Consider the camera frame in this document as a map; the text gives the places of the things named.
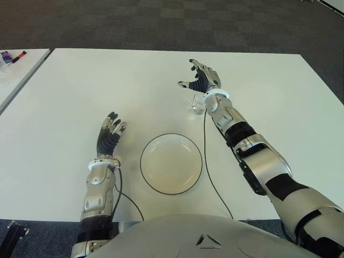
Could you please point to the robot right hand black silver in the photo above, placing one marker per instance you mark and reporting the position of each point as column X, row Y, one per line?
column 205, row 80

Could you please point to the robot left hand black silver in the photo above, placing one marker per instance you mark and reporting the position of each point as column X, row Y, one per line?
column 106, row 142

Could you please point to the clear water bottle blue cap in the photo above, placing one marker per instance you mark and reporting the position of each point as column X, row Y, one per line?
column 197, row 104

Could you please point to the robot right arm silver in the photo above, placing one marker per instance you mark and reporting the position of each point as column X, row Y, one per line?
column 236, row 129

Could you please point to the robot left arm silver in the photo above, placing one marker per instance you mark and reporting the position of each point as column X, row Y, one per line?
column 98, row 185

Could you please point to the white plate black rim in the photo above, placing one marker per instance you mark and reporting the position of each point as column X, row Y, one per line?
column 170, row 164

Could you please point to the white side table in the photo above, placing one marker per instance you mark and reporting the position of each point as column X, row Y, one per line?
column 27, row 75

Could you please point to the red marker pen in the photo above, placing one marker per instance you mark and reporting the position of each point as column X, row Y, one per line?
column 18, row 56

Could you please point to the grey robot torso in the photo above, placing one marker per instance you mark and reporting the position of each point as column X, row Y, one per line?
column 188, row 236

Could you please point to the black caster wheel base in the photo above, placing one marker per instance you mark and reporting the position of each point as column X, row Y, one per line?
column 16, row 231

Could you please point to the blue white small packet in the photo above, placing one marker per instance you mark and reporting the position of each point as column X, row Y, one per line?
column 6, row 57

